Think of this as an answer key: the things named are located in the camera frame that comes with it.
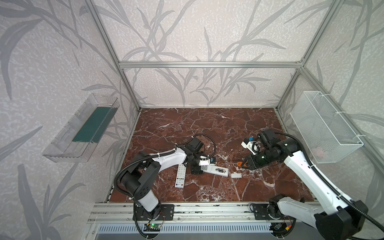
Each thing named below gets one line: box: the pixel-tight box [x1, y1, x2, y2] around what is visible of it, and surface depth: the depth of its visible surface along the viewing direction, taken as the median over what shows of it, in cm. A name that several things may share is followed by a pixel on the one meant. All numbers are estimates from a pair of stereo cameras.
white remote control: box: [200, 165, 229, 178], surface depth 88 cm
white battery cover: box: [231, 172, 242, 179], surface depth 87 cm
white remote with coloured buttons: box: [175, 163, 187, 188], surface depth 86 cm
